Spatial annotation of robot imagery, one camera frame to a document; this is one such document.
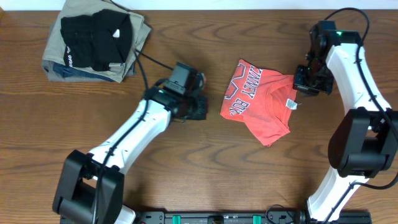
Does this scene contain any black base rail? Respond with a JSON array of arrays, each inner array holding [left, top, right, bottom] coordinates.
[[60, 210, 373, 224]]

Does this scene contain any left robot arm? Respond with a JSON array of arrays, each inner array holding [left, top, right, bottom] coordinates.
[[52, 63, 207, 224]]

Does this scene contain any right black camera cable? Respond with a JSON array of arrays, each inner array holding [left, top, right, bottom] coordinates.
[[323, 7, 398, 224]]

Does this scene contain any black folded garment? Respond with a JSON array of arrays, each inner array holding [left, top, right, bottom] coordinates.
[[60, 9, 133, 72]]

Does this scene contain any khaki folded garment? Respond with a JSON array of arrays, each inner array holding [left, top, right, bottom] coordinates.
[[42, 0, 151, 83]]

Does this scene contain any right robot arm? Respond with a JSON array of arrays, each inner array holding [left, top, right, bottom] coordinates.
[[293, 20, 397, 223]]

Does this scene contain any red printed t-shirt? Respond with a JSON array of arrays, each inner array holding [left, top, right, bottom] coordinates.
[[220, 59, 297, 146]]

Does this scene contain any grey blue folded garment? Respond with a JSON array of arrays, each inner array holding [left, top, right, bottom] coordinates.
[[42, 59, 137, 83]]

